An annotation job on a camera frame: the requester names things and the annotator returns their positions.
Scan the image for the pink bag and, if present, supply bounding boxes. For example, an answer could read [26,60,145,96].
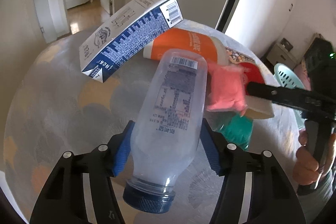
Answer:
[206,60,247,116]

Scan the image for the orange paper cup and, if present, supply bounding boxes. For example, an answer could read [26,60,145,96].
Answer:
[143,28,229,66]

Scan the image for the clear bottle blue cap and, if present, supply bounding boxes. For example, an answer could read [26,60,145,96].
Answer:
[123,49,207,214]

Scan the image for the blue white milk carton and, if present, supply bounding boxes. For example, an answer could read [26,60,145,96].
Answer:
[79,0,183,83]

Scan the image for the right hand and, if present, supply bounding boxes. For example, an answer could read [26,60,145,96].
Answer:
[293,130,335,185]

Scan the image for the mint green laundry basket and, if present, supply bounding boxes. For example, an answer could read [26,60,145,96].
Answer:
[274,63,305,131]

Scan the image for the white nightstand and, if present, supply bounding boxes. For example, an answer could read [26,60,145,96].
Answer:
[266,38,297,69]

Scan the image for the green plastic wrapper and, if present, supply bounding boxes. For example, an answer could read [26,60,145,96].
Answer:
[215,112,253,151]

